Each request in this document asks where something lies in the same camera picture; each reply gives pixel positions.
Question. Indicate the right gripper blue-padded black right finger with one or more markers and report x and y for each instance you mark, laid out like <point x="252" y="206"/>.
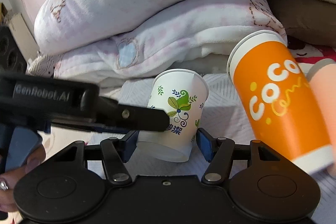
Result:
<point x="218" y="152"/>

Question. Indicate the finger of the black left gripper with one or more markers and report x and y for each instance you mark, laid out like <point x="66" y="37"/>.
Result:
<point x="110" y="113"/>

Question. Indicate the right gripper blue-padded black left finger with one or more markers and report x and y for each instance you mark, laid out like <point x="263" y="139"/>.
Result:
<point x="115" y="153"/>

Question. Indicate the white floral paper cup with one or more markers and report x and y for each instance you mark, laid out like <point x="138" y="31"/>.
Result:
<point x="182" y="94"/>

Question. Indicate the orange CoCo paper cup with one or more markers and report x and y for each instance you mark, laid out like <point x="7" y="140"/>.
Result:
<point x="279" y="102"/>

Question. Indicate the left hand with painted nails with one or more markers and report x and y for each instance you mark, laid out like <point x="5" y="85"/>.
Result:
<point x="11" y="178"/>

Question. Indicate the pale patterned bedsheet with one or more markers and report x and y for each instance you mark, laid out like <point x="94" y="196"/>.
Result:
<point x="223" y="115"/>

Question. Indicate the white pink folded blanket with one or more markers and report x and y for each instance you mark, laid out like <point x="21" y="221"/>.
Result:
<point x="101" y="41"/>

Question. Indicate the pink plastic tumbler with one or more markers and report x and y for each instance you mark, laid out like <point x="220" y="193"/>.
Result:
<point x="321" y="78"/>

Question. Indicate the brown cushion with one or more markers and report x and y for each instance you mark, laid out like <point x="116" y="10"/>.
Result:
<point x="311" y="21"/>

